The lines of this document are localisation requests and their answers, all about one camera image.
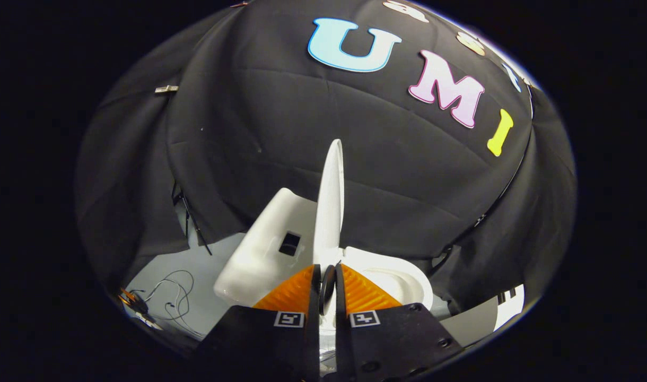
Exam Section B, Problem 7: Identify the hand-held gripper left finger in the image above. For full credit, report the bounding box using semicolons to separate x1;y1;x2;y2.
196;264;322;382

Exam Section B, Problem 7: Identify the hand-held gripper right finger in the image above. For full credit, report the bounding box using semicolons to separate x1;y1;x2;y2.
334;263;465;382

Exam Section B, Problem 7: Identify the white toilet seat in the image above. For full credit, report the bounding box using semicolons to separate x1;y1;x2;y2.
340;246;434;311

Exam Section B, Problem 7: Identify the white toilet tank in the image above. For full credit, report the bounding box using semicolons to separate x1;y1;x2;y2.
213;187;320;308

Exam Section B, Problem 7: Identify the black and white striped panel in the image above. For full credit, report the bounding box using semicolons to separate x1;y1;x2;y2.
494;284;526;331

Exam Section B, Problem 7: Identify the black stand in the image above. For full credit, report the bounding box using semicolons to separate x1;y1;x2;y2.
171;183;214;257

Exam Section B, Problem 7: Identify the black backdrop cloth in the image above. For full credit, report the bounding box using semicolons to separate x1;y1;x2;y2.
74;0;578;316

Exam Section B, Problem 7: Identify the thin black cable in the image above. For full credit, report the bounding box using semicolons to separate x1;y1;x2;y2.
142;270;203;338

